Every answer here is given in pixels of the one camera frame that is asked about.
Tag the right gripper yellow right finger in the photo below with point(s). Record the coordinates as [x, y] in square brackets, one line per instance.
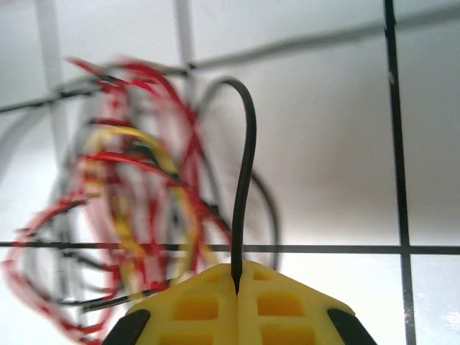
[280, 312]

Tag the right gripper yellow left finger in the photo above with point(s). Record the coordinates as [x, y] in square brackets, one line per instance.
[197, 312]

